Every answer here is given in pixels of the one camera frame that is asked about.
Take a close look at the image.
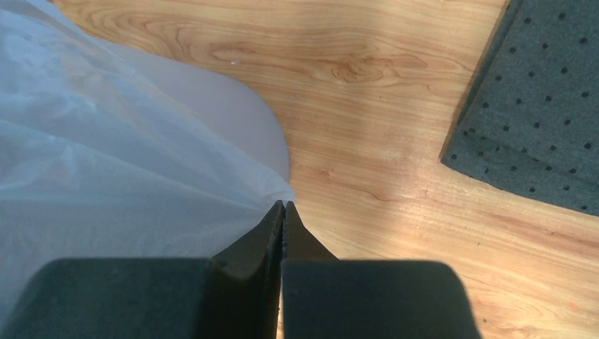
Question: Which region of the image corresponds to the grey plastic trash bin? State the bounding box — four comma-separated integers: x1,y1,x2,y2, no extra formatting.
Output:
96,38,290,180

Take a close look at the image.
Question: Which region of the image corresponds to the blue translucent trash bag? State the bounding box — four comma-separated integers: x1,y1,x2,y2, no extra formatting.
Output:
1,1,295,321

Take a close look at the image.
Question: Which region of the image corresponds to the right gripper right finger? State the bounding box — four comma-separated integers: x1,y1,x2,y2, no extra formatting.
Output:
282,203,480,338

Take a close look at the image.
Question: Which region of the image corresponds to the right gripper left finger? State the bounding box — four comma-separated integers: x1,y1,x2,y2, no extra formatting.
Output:
1,201,285,338

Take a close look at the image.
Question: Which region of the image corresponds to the dark grey dotted cloth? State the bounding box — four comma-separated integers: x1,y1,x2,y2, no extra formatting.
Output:
441,1,598,215

